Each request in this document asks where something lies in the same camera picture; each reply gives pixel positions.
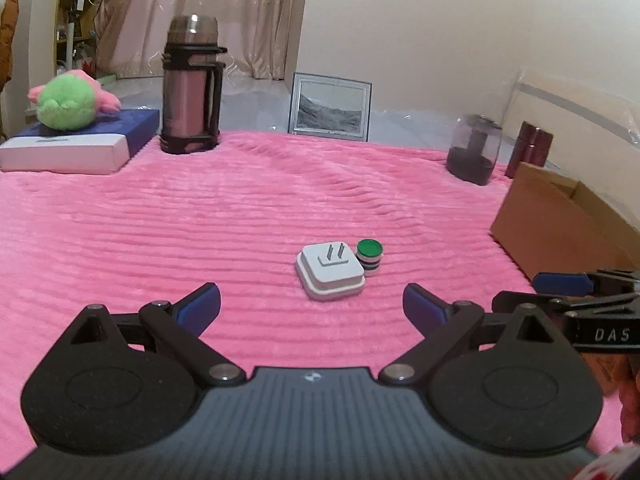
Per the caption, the white square charger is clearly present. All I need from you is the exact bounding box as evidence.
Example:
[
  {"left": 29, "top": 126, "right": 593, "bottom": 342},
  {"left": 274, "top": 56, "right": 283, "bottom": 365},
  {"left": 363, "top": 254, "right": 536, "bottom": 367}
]
[{"left": 296, "top": 242, "right": 367, "bottom": 302}]

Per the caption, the silver picture frame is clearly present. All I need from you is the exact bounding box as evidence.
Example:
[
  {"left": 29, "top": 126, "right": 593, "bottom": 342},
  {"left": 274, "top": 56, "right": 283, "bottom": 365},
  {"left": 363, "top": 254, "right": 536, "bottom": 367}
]
[{"left": 289, "top": 72, "right": 372, "bottom": 142}]

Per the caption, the small green-capped bottle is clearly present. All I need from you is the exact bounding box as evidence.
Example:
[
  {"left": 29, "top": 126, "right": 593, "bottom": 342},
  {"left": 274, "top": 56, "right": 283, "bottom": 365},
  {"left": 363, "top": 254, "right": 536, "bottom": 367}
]
[{"left": 356, "top": 238, "right": 384, "bottom": 277}]

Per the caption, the beige patterned curtain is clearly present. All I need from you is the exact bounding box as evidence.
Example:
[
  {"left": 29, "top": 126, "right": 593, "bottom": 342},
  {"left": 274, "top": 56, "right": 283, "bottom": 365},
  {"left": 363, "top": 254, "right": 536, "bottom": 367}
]
[{"left": 95, "top": 0, "right": 313, "bottom": 81}]

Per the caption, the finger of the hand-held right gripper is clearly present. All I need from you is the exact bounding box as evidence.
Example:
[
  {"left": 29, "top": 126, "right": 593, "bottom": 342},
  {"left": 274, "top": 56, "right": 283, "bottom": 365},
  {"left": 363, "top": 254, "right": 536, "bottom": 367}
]
[
  {"left": 492, "top": 290, "right": 640, "bottom": 317},
  {"left": 532, "top": 269, "right": 640, "bottom": 297}
]

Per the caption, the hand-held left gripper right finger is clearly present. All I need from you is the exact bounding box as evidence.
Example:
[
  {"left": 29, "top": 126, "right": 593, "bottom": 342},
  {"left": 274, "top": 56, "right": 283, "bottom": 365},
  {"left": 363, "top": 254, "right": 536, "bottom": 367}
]
[{"left": 378, "top": 283, "right": 581, "bottom": 386}]

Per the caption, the brown cardboard box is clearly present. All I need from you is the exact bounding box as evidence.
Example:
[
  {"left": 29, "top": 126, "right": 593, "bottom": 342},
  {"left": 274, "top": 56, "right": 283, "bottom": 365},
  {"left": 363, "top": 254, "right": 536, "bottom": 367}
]
[{"left": 490, "top": 161, "right": 640, "bottom": 396}]

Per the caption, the yellow bookshelf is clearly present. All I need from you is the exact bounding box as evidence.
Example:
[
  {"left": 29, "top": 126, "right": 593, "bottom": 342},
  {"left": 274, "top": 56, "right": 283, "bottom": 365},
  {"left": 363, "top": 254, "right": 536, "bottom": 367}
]
[{"left": 52, "top": 0, "right": 121, "bottom": 78}]

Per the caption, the dark red cylinder container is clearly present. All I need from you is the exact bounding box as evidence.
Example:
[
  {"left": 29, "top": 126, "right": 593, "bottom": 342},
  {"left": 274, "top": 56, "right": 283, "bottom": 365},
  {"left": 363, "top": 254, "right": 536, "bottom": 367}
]
[{"left": 505, "top": 121, "right": 555, "bottom": 180}]

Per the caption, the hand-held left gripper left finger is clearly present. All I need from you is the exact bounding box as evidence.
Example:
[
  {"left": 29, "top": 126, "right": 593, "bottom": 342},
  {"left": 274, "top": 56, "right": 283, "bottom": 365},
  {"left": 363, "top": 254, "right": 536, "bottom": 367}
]
[{"left": 50, "top": 282, "right": 247, "bottom": 387}]

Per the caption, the white purple flat box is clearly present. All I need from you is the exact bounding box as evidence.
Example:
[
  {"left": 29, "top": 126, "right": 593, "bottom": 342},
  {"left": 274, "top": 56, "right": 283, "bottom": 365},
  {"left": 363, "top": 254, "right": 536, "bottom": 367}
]
[{"left": 0, "top": 108, "right": 161, "bottom": 175}]

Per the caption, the brown jacket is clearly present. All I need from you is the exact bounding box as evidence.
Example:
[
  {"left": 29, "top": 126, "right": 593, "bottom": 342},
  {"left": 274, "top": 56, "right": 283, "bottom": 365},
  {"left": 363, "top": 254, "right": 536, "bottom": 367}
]
[{"left": 0, "top": 0, "right": 18, "bottom": 93}]

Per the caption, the person's right hand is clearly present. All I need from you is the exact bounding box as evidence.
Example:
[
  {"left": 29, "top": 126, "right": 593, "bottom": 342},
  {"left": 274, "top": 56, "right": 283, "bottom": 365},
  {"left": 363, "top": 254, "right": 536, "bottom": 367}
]
[{"left": 619, "top": 355, "right": 640, "bottom": 443}]

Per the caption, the pink ribbed blanket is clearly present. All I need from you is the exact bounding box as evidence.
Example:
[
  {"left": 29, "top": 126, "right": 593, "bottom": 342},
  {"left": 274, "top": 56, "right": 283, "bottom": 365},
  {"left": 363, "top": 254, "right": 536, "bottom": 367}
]
[{"left": 0, "top": 130, "right": 640, "bottom": 466}]

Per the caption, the dark glass jar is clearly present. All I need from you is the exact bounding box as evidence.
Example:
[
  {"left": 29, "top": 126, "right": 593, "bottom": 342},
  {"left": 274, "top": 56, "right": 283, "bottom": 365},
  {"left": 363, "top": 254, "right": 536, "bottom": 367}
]
[{"left": 446, "top": 114, "right": 502, "bottom": 187}]

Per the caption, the green pink plush toy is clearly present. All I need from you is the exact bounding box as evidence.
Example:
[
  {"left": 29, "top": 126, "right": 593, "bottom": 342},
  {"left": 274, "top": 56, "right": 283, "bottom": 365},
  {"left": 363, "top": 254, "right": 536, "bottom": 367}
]
[{"left": 27, "top": 71, "right": 122, "bottom": 128}]

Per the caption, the pink steel thermos flask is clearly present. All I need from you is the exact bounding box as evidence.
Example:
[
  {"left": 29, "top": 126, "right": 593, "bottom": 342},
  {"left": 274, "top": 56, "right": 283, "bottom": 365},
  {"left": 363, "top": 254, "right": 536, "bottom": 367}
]
[{"left": 160, "top": 14, "right": 228, "bottom": 155}]

